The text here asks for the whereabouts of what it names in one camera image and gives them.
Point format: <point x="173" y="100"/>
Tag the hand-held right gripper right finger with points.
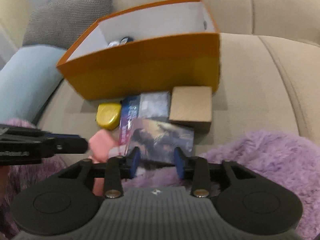
<point x="178" y="160"/>

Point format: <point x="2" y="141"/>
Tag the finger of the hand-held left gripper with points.
<point x="62" y="135"/>
<point x="70" y="147"/>

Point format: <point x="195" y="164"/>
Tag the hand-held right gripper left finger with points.
<point x="135" y="160"/>

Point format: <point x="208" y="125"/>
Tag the pink wide bottle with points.
<point x="101" y="143"/>

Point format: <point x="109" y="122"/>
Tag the dark illustrated card box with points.
<point x="160" y="135"/>

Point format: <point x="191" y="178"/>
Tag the clear plastic box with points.
<point x="153" y="106"/>

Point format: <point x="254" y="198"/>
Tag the orange cardboard box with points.
<point x="140" y="70"/>

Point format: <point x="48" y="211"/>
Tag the blue printed card pack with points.
<point x="128" y="112"/>

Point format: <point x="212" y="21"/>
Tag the yellow plastic case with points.
<point x="107" y="116"/>

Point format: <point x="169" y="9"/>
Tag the brown cardboard box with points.
<point x="191" y="105"/>

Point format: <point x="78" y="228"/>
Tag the light blue pillow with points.
<point x="22" y="80"/>

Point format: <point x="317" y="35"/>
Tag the purple fluffy blanket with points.
<point x="262" y="155"/>

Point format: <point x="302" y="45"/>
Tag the black spray can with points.
<point x="126" y="40"/>

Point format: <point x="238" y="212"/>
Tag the grey woven cushion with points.
<point x="65" y="20"/>

